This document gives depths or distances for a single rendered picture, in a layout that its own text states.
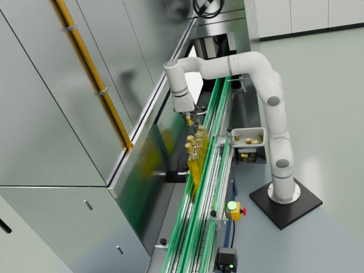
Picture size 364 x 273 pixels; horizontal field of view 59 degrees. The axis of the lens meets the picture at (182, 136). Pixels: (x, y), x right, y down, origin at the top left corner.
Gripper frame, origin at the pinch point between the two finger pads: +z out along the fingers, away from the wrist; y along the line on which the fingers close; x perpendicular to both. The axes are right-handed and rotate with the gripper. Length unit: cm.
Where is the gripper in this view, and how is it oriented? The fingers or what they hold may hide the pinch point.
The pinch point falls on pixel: (188, 116)
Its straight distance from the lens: 167.6
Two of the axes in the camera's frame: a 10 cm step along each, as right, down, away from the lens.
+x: 2.3, -6.6, 7.2
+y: 9.4, -0.5, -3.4
